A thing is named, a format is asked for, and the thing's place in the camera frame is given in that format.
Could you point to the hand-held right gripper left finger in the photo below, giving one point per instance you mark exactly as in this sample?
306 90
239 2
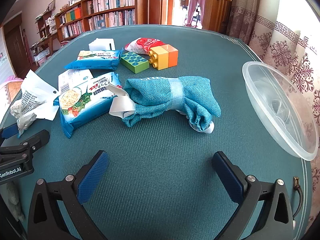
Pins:
93 177

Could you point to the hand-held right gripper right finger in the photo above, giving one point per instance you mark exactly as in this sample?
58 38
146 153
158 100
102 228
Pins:
228 177

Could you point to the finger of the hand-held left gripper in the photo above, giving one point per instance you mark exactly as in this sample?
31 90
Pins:
37 137
8 131

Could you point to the white paper packet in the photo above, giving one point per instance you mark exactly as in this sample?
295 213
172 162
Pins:
35 97

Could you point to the large blue cracker packet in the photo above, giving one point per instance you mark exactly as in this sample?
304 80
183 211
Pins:
82 105

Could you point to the white barcode box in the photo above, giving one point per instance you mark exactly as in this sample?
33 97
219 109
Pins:
71 80

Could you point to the clear plastic bowl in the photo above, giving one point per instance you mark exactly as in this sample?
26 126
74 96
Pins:
275 105

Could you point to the small blue cracker packet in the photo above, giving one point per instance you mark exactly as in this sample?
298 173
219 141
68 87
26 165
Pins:
95 60

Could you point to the teal cloth bag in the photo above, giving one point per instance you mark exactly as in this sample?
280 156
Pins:
155 92

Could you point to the white foam block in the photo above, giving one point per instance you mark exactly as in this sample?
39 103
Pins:
100 45

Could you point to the green toy brick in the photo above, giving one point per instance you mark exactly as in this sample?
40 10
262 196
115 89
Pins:
133 61

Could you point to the yellow and orange toy brick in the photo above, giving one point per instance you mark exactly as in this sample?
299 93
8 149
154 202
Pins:
162 56

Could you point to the person's left hand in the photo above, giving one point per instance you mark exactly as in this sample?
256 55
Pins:
12 200

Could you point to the pink bedding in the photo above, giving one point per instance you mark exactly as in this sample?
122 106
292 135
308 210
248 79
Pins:
8 86

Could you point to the white storage bin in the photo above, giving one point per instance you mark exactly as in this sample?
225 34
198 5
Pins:
40 58

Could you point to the dark wooden door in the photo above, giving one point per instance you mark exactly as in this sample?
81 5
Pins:
17 52

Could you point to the small wooden shelf unit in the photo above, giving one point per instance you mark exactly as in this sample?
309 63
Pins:
46 27

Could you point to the red snack packet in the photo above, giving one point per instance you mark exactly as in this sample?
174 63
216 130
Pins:
138 45

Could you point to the patterned curtain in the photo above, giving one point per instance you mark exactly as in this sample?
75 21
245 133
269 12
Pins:
282 47

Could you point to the rows of books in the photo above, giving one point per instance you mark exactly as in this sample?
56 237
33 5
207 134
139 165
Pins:
112 1

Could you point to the wooden bookcase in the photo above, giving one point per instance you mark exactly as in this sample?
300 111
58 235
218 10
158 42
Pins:
140 10

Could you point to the hanging pink pants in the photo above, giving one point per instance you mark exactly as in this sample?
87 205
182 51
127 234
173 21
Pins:
196 7

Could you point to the small picture frame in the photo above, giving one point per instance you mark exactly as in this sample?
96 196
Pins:
51 5

